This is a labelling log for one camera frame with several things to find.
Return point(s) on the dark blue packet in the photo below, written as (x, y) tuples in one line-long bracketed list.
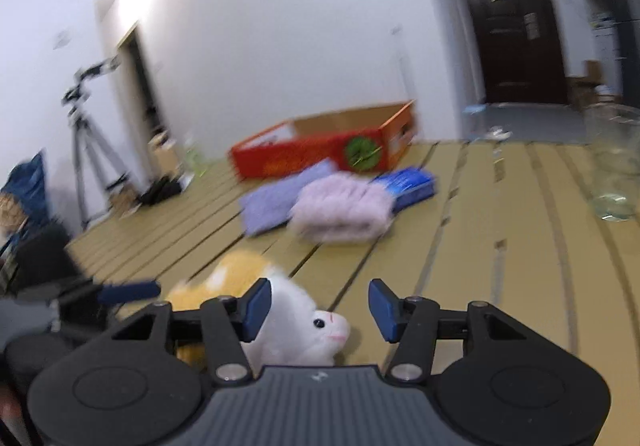
[(410, 183)]

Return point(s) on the clear plastic cup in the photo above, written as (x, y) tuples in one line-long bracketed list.
[(612, 161)]

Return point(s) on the clear snack jar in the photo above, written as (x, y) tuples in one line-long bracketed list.
[(123, 198)]

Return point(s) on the grey refrigerator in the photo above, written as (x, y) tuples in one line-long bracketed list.
[(622, 1)]

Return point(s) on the green spray bottle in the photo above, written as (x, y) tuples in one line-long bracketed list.
[(196, 159)]

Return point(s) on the fluffy lilac cloth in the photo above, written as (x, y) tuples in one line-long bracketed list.
[(345, 211)]

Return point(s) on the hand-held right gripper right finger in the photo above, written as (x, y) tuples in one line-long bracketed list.
[(382, 311)]

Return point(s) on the white mop pole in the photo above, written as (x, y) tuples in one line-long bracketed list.
[(403, 61)]

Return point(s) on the black cloth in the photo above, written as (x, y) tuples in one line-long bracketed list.
[(160, 190)]

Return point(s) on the white plush toy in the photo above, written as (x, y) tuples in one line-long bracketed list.
[(295, 321)]

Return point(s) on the dark brown door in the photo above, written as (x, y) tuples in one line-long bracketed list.
[(510, 26)]

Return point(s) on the folding slatted table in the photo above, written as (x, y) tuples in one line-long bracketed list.
[(475, 251)]

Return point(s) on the black tripod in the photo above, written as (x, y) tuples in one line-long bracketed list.
[(85, 151)]

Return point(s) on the red cardboard box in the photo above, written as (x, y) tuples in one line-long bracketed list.
[(300, 154)]

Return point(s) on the yellow plush toy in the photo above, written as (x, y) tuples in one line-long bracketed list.
[(222, 271)]

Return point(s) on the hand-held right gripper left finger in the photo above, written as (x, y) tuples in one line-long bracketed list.
[(257, 308)]

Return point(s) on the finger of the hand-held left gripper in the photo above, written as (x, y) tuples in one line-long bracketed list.
[(131, 291)]

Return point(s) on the dark blue bag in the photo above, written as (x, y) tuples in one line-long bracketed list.
[(25, 181)]

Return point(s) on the flat purple cloth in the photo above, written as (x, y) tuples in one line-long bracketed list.
[(272, 203)]

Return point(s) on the black suitcase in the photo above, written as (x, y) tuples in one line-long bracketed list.
[(42, 251)]

